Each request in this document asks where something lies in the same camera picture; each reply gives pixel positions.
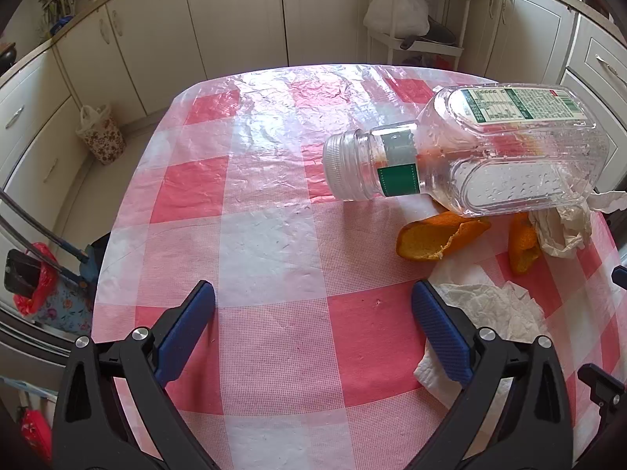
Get white storage rack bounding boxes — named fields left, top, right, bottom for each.
left=363, top=0, right=472, bottom=70

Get white paper ball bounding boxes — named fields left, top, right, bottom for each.
left=528, top=191, right=626, bottom=259

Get floral small bag on floor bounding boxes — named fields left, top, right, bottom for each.
left=76, top=104, right=127, bottom=166

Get white kitchen base cabinets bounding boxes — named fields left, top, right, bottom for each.
left=0, top=0, right=579, bottom=197

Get white plastic bag on rack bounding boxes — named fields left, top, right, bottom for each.
left=363, top=0, right=430, bottom=38

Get red plastic bag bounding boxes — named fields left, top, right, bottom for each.
left=4, top=249, right=58, bottom=316

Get clear plastic bottle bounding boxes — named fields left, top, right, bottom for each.
left=322, top=83, right=609, bottom=217

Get curled orange peel piece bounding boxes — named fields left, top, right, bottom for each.
left=508, top=212, right=541, bottom=275

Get pink checkered tablecloth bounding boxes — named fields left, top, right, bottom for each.
left=92, top=65, right=626, bottom=469

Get flat white tissue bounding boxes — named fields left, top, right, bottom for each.
left=415, top=281, right=548, bottom=407

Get white drawer cabinet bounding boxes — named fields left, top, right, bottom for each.
left=561, top=15, right=626, bottom=191

